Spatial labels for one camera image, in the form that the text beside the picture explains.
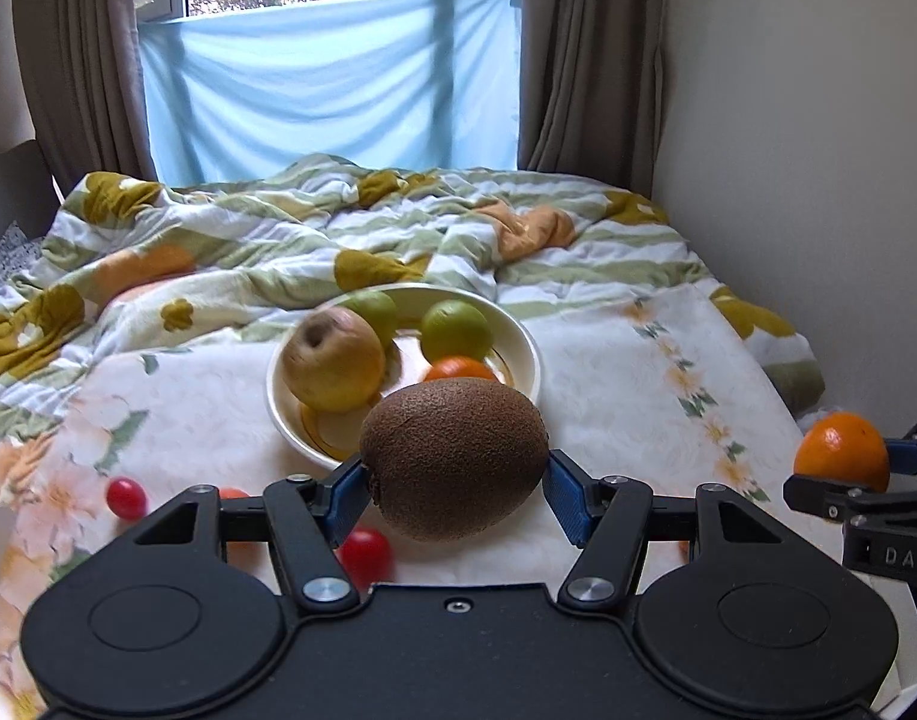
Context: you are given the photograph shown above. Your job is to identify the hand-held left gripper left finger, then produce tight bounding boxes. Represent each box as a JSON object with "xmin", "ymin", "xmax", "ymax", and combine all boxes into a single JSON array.
[{"xmin": 132, "ymin": 457, "xmax": 373, "ymax": 614}]

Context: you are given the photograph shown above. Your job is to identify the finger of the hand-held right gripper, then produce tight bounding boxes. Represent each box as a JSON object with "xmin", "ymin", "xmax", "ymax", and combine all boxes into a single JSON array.
[
  {"xmin": 783, "ymin": 471, "xmax": 892, "ymax": 522},
  {"xmin": 884, "ymin": 433, "xmax": 917, "ymax": 478}
]

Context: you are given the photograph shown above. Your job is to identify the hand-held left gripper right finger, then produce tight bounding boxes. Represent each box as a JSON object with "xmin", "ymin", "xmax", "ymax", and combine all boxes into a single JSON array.
[{"xmin": 544, "ymin": 450, "xmax": 793, "ymax": 612}]

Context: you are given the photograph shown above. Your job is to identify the medium orange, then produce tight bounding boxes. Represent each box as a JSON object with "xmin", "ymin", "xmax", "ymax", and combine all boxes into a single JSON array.
[{"xmin": 794, "ymin": 412, "xmax": 891, "ymax": 494}]

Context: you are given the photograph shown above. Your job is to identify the cream ceramic bowl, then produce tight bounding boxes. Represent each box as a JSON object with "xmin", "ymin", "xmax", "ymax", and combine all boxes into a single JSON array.
[{"xmin": 266, "ymin": 283, "xmax": 543, "ymax": 466}]

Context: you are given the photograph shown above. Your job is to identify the brown kiwi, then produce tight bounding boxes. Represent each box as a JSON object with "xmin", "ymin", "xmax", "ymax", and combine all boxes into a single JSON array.
[{"xmin": 359, "ymin": 378, "xmax": 551, "ymax": 542}]

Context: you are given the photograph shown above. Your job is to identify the yellow apple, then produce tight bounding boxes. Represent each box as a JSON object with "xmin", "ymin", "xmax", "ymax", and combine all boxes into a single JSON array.
[{"xmin": 280, "ymin": 306, "xmax": 388, "ymax": 413}]

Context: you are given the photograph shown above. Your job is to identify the large orange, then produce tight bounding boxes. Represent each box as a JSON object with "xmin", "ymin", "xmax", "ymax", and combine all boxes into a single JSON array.
[{"xmin": 422, "ymin": 356, "xmax": 499, "ymax": 385}]

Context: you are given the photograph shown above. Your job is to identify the green lime front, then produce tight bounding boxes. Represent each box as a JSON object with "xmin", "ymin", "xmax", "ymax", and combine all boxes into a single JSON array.
[{"xmin": 343, "ymin": 289, "xmax": 400, "ymax": 350}]

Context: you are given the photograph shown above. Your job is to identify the green lime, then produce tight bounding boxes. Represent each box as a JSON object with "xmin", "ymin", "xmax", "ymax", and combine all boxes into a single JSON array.
[
  {"xmin": 343, "ymin": 289, "xmax": 400, "ymax": 350},
  {"xmin": 420, "ymin": 299, "xmax": 494, "ymax": 362}
]

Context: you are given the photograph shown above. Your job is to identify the red cherry tomato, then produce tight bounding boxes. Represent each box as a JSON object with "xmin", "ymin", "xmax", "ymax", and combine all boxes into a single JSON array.
[
  {"xmin": 106, "ymin": 477, "xmax": 149, "ymax": 522},
  {"xmin": 336, "ymin": 528, "xmax": 394, "ymax": 592}
]

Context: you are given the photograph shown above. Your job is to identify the white table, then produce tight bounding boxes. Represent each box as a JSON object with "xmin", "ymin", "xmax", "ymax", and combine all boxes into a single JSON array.
[{"xmin": 0, "ymin": 506, "xmax": 917, "ymax": 720}]

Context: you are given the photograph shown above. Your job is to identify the floral white tablecloth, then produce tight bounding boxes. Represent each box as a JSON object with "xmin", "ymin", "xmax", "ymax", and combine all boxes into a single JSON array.
[{"xmin": 0, "ymin": 285, "xmax": 830, "ymax": 720}]

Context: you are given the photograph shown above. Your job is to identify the floral striped blanket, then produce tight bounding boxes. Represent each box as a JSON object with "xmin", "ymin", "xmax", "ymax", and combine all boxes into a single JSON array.
[{"xmin": 0, "ymin": 153, "xmax": 828, "ymax": 452}]

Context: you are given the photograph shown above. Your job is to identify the light blue window cloth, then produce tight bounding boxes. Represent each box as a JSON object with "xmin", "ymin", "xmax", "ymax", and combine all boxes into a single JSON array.
[{"xmin": 137, "ymin": 0, "xmax": 524, "ymax": 187}]

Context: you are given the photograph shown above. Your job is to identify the brown curtain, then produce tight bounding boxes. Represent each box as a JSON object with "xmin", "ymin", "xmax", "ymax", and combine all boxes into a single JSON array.
[
  {"xmin": 11, "ymin": 0, "xmax": 161, "ymax": 194},
  {"xmin": 516, "ymin": 0, "xmax": 668, "ymax": 194}
]

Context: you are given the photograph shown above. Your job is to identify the grey headboard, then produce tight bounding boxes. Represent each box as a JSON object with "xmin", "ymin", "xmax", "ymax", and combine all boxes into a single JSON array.
[{"xmin": 0, "ymin": 138, "xmax": 61, "ymax": 280}]

